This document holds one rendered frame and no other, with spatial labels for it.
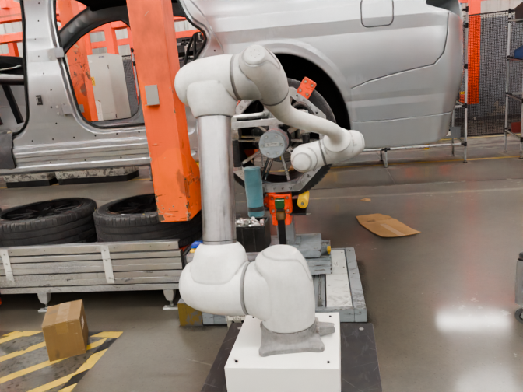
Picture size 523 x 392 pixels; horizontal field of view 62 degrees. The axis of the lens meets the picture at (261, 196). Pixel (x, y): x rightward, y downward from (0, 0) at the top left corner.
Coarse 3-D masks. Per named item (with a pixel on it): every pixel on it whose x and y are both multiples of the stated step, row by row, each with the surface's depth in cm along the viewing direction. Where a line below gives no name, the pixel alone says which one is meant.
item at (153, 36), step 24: (144, 0) 194; (168, 0) 204; (144, 24) 196; (168, 24) 202; (144, 48) 199; (168, 48) 200; (144, 72) 202; (168, 72) 200; (144, 96) 204; (168, 96) 203; (144, 120) 207; (168, 120) 205; (168, 144) 208; (168, 168) 211; (192, 168) 225; (168, 192) 214; (192, 192) 221; (168, 216) 217; (192, 216) 220
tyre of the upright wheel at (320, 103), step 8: (288, 80) 228; (296, 80) 228; (296, 88) 228; (312, 96) 228; (320, 96) 228; (320, 104) 228; (328, 112) 229; (328, 120) 230; (328, 168) 236; (320, 176) 237; (240, 184) 245; (312, 184) 239; (296, 192) 241
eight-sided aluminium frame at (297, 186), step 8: (296, 96) 225; (240, 104) 225; (248, 104) 229; (312, 104) 221; (240, 112) 226; (320, 112) 221; (320, 136) 224; (320, 168) 228; (240, 176) 234; (304, 176) 230; (312, 176) 229; (264, 184) 237; (272, 184) 235; (280, 184) 233; (288, 184) 232; (296, 184) 231; (304, 184) 231; (264, 192) 235; (272, 192) 234
